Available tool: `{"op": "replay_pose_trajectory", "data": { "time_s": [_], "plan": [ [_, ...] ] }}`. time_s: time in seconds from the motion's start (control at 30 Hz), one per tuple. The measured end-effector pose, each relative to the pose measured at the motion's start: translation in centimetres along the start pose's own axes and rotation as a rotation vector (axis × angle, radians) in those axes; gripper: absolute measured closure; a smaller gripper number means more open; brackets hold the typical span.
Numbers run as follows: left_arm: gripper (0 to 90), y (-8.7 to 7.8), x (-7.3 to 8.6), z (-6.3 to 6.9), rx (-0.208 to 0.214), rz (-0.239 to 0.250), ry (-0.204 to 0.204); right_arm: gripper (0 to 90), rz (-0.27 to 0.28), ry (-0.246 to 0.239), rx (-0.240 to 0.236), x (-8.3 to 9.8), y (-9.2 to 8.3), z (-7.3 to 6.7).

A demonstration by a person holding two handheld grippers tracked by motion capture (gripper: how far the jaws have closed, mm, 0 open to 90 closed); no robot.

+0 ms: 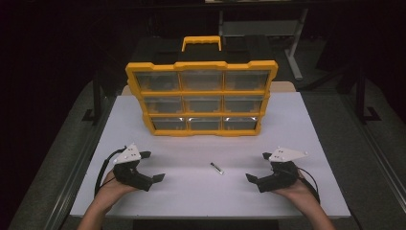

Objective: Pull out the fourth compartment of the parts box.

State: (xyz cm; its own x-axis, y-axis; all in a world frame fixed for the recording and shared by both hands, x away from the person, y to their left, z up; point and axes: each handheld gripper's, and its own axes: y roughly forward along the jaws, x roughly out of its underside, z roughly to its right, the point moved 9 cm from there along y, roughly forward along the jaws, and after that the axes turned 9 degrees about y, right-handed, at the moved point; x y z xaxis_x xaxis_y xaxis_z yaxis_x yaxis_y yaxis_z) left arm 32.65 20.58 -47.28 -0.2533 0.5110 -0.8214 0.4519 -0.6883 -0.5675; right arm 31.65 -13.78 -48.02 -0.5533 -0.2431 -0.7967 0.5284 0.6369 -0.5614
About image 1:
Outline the clear plastic drawer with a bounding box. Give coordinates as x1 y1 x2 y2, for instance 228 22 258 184
143 96 184 115

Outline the black metal stand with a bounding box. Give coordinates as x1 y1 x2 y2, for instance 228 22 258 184
81 71 105 125
353 66 382 125

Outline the small metal screw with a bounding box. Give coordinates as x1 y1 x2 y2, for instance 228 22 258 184
210 162 225 175

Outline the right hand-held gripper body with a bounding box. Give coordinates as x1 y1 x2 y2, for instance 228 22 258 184
257 147 309 194

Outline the person's left hand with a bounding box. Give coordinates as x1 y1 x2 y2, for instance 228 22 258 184
94 171 140 210

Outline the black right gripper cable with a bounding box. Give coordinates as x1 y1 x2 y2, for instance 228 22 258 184
298 167 321 205

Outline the yellow black organizer case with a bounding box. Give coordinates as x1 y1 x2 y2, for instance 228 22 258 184
124 34 280 138

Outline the grey metal desk frame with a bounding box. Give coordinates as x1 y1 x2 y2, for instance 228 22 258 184
218 8 309 81

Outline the person's right hand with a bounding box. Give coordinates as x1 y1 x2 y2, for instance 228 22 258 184
273 170 321 209

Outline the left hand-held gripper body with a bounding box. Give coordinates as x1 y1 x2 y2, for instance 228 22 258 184
112 143 154 193

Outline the person's black clothing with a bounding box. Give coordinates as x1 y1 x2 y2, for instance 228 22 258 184
132 219 281 230

